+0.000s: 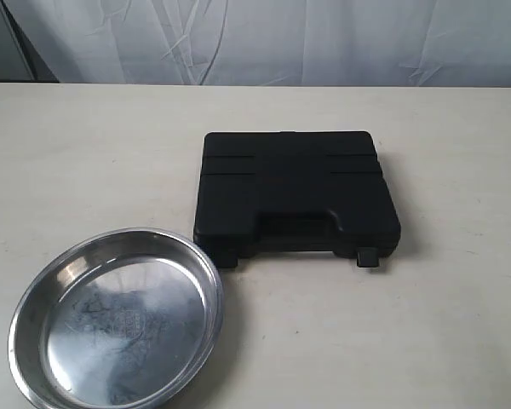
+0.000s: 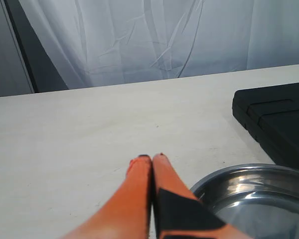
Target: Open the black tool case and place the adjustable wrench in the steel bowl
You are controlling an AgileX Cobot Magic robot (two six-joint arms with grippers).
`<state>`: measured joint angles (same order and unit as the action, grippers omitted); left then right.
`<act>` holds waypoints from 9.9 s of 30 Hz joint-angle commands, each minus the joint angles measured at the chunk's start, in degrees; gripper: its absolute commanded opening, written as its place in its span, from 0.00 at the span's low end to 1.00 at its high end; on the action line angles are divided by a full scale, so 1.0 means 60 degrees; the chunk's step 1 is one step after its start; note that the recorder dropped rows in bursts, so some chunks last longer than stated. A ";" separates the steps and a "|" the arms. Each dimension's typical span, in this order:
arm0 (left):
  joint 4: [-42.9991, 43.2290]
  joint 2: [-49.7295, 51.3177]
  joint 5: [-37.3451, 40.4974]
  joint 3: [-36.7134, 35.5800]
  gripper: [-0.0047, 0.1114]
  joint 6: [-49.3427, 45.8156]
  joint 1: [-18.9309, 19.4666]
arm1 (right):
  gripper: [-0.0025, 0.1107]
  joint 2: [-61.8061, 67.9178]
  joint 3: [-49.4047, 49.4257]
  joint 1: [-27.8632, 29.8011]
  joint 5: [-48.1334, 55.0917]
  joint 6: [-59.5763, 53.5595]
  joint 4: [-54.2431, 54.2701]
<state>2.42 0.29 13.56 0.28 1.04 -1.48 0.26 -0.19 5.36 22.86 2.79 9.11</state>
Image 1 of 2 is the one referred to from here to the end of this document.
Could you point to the black plastic tool case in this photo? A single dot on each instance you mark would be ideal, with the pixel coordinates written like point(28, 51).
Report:
point(271, 192)

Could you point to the round stainless steel tray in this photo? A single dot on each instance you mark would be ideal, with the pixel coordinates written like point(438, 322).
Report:
point(125, 319)

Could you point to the dark vertical pole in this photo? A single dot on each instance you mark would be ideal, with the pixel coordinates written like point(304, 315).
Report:
point(38, 70)

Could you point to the white backdrop curtain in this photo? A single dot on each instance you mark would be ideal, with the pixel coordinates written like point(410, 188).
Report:
point(272, 43)

